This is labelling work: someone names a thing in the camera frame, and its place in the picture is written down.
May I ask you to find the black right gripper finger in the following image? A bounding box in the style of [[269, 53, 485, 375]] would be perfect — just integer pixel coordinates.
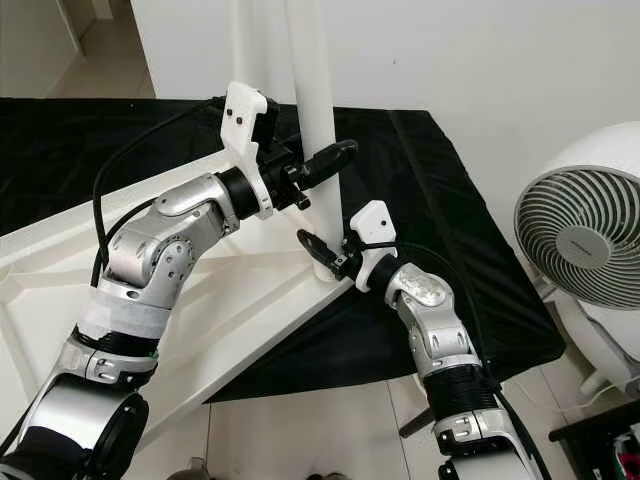
[[297, 230, 339, 276]]

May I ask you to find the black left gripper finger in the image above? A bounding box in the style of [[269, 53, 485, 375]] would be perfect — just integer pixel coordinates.
[[295, 140, 359, 191]]

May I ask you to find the white plastic table leg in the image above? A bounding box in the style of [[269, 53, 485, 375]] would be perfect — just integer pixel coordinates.
[[230, 0, 256, 86], [288, 0, 346, 281]]

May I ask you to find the black table leg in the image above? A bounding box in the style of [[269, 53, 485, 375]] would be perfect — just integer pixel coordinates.
[[398, 405, 437, 439]]

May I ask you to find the grey robot leg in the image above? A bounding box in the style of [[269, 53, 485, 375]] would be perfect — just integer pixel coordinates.
[[180, 458, 211, 480]]

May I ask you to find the black storage rack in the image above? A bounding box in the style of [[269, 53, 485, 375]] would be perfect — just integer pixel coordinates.
[[550, 400, 640, 480]]

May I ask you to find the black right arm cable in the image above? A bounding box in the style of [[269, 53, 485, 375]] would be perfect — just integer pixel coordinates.
[[348, 238, 511, 411]]

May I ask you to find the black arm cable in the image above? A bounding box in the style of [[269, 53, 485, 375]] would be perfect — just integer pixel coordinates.
[[92, 95, 227, 291], [348, 238, 511, 411]]

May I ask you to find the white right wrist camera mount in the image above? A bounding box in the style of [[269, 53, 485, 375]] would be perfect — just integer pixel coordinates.
[[345, 200, 399, 293]]

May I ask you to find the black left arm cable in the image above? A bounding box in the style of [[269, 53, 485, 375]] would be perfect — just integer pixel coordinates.
[[92, 95, 227, 291]]

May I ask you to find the white pedestal fan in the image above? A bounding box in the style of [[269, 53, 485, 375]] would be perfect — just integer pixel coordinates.
[[513, 135, 640, 311]]

